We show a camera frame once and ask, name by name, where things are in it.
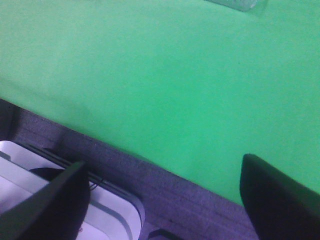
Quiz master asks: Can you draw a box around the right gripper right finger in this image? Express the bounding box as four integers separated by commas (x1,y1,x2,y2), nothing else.
239,154,320,240

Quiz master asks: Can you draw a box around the green tablecloth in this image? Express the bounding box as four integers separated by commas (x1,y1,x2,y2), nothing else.
0,0,320,203

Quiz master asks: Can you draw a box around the right clear plastic container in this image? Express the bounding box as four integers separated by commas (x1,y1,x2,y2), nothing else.
207,0,268,12

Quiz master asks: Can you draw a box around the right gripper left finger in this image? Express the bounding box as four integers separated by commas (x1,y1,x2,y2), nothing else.
0,162,90,240

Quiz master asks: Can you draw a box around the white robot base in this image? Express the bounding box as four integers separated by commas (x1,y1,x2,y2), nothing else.
0,140,145,240

